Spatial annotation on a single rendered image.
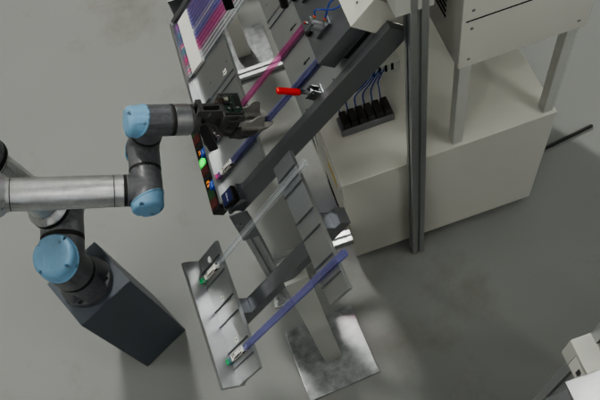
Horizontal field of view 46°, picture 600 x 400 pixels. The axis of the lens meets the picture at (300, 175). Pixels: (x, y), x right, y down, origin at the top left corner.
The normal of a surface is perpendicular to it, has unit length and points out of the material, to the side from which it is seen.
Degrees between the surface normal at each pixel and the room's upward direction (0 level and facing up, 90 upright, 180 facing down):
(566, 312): 0
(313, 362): 0
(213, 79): 47
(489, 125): 0
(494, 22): 90
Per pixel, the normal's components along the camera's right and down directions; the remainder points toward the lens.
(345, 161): -0.14, -0.45
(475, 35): 0.29, 0.83
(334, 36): -0.79, -0.07
